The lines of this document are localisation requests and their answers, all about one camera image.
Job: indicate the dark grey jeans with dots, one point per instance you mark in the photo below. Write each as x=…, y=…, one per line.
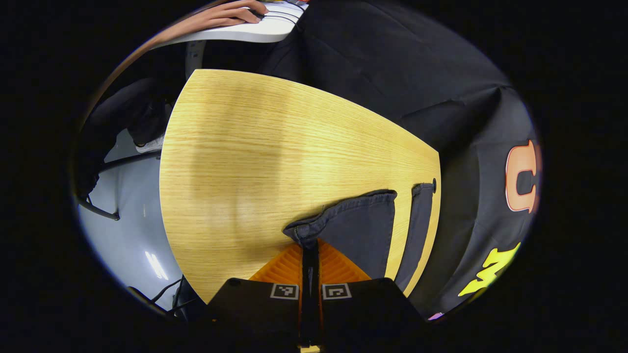
x=358, y=230

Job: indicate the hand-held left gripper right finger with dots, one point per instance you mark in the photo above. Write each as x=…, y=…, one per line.
x=363, y=314

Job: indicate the black backdrop cloth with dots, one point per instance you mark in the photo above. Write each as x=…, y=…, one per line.
x=392, y=73

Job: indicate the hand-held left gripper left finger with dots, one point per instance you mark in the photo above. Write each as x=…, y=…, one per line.
x=274, y=314

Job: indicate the black chair base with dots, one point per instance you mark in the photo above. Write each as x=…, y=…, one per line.
x=105, y=214

